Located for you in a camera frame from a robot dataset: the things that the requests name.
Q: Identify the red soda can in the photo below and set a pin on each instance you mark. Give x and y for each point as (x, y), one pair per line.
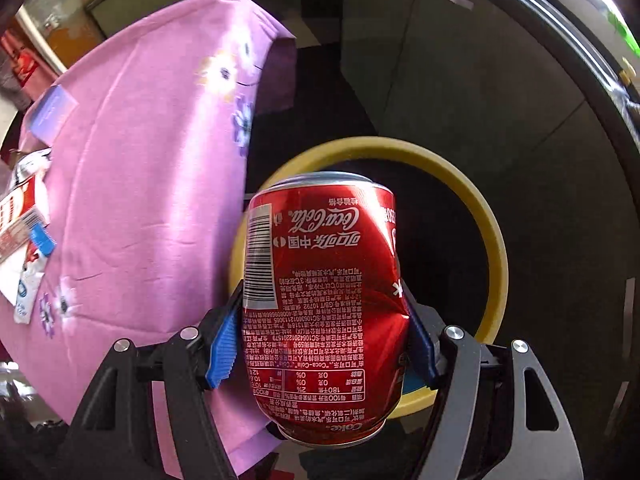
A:
(320, 310)

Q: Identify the long dark kitchen cabinet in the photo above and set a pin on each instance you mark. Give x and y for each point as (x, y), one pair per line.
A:
(475, 85)

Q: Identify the pink floral tablecloth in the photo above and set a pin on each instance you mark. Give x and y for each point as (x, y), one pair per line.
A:
(150, 160)

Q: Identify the red apron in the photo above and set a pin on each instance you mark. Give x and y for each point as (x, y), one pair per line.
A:
(20, 67)

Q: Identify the orange wooden glass door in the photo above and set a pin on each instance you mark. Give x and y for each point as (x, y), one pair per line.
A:
(55, 45)

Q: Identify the crumpled silver wrapper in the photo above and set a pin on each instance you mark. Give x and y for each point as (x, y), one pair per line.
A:
(30, 170)

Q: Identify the yellow rimmed trash bin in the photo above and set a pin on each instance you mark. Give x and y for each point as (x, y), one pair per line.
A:
(495, 260)

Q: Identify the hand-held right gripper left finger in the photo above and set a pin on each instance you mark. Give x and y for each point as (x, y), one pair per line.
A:
(222, 350)

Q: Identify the red white drink carton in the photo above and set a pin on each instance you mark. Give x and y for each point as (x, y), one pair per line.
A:
(15, 220)

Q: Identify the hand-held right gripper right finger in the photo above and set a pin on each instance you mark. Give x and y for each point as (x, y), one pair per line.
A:
(422, 350)

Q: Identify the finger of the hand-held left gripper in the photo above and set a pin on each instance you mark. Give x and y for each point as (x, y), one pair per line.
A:
(42, 241)

